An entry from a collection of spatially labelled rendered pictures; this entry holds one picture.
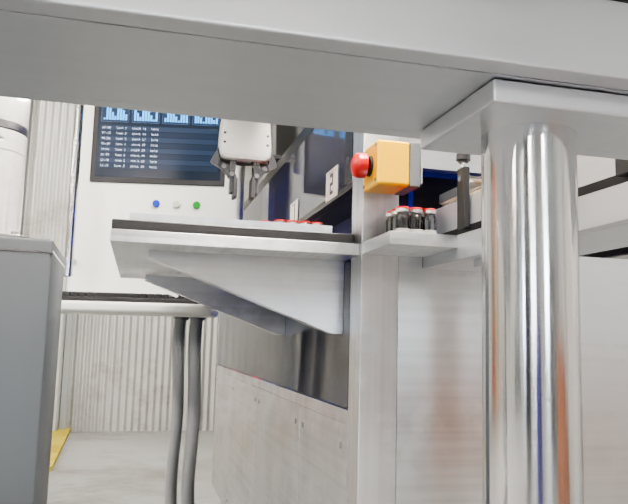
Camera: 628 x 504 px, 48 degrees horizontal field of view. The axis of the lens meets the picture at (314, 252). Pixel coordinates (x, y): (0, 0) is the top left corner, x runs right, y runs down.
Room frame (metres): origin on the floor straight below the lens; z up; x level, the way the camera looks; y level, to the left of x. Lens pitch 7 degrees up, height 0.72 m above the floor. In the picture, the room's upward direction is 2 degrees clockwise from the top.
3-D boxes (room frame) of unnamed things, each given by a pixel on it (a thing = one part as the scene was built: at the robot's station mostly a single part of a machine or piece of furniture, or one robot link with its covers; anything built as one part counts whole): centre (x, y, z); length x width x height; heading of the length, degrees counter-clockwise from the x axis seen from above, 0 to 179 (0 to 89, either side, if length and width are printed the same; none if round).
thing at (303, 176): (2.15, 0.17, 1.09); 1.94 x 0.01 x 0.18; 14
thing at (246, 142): (1.32, 0.14, 1.11); 0.10 x 0.07 x 0.11; 104
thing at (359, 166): (1.09, -0.08, 0.99); 0.04 x 0.04 x 0.04; 14
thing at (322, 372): (2.17, 0.17, 0.73); 1.98 x 0.01 x 0.25; 14
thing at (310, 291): (1.22, 0.11, 0.80); 0.34 x 0.03 x 0.13; 104
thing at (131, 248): (1.46, 0.16, 0.87); 0.70 x 0.48 x 0.02; 14
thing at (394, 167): (1.10, -0.12, 1.00); 0.08 x 0.07 x 0.07; 104
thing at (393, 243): (1.10, -0.16, 0.87); 0.14 x 0.13 x 0.02; 104
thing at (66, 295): (1.92, 0.49, 0.82); 0.40 x 0.14 x 0.02; 93
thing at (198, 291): (1.70, 0.23, 0.80); 0.34 x 0.03 x 0.13; 104
